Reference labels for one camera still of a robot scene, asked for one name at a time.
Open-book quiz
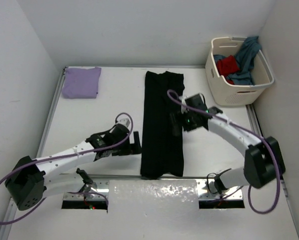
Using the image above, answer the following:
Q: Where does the black garment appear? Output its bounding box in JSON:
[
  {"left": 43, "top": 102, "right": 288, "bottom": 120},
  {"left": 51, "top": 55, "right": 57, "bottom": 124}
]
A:
[{"left": 140, "top": 71, "right": 185, "bottom": 180}]

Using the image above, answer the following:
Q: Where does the red garment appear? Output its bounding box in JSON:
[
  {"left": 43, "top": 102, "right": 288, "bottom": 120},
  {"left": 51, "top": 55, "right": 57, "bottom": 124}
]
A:
[{"left": 215, "top": 55, "right": 240, "bottom": 85}]

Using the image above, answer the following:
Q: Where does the purple t shirt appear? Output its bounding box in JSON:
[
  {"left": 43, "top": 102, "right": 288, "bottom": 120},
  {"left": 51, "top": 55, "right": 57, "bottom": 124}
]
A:
[{"left": 61, "top": 67, "right": 102, "bottom": 99}]

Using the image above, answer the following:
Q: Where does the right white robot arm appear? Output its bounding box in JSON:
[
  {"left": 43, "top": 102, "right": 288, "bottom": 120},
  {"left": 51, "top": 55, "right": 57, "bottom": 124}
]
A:
[{"left": 169, "top": 93, "right": 286, "bottom": 195}]

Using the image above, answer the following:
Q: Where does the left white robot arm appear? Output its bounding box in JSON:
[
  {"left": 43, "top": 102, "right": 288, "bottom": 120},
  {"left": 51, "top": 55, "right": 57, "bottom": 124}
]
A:
[{"left": 4, "top": 118, "right": 142, "bottom": 211}]

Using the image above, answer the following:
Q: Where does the beige laundry basket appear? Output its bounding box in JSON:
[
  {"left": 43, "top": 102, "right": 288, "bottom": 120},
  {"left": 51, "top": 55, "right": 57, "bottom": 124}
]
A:
[{"left": 205, "top": 36, "right": 275, "bottom": 106}]

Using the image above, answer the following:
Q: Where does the white front cover board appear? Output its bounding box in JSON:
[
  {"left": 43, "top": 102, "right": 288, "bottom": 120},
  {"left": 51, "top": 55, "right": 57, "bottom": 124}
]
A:
[{"left": 8, "top": 180, "right": 298, "bottom": 240}]

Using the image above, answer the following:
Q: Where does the teal shirt in basket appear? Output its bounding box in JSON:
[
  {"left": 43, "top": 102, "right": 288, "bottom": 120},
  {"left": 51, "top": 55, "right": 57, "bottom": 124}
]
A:
[{"left": 213, "top": 36, "right": 262, "bottom": 86}]

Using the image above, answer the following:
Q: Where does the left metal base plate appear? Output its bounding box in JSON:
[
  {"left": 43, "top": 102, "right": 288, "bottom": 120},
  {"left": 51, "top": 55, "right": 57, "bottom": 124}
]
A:
[{"left": 63, "top": 177, "right": 110, "bottom": 202}]

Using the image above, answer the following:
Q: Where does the metal base plate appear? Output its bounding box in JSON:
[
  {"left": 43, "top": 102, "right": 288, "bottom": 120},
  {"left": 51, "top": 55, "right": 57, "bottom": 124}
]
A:
[
  {"left": 63, "top": 177, "right": 110, "bottom": 202},
  {"left": 195, "top": 178, "right": 243, "bottom": 201}
]

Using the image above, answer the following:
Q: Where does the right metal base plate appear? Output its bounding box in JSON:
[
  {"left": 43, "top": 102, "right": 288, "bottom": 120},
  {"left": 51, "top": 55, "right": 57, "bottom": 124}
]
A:
[{"left": 195, "top": 178, "right": 243, "bottom": 201}]

